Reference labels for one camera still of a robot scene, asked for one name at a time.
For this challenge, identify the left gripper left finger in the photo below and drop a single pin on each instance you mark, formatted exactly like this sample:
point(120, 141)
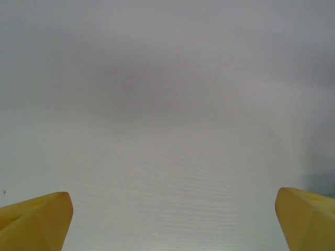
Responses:
point(34, 225)

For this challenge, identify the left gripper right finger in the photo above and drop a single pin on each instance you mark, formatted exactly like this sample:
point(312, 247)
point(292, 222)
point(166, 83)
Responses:
point(311, 225)

